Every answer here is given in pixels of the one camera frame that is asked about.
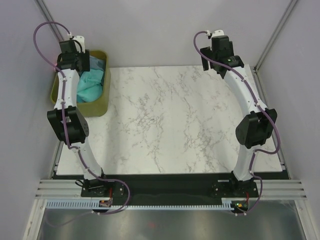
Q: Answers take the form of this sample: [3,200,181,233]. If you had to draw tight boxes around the teal t shirt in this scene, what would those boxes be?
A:
[76,69,104,103]

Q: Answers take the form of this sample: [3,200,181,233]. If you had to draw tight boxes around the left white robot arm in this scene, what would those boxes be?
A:
[47,35,110,197]

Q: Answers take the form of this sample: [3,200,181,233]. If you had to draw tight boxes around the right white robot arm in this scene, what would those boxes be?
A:
[196,30,278,197]

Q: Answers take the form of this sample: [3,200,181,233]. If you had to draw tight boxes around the grey blue t shirt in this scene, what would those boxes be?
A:
[89,55,106,71]

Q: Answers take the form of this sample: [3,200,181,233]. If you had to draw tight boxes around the olive green laundry bin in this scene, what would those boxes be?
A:
[63,50,111,117]

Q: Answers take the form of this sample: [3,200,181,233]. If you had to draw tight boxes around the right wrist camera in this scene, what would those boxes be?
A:
[205,29,225,39]

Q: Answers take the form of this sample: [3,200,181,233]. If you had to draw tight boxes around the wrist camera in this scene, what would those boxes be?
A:
[67,33,85,49]
[205,29,225,39]

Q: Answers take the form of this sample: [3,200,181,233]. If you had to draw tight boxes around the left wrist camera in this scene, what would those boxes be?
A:
[67,33,85,49]

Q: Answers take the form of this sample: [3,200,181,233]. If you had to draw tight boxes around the aluminium frame rail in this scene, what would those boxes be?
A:
[35,179,307,200]

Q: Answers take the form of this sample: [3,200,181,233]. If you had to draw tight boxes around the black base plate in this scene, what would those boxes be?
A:
[76,173,259,207]

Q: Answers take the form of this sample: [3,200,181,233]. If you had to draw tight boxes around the light blue cable duct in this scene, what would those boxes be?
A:
[46,199,235,211]

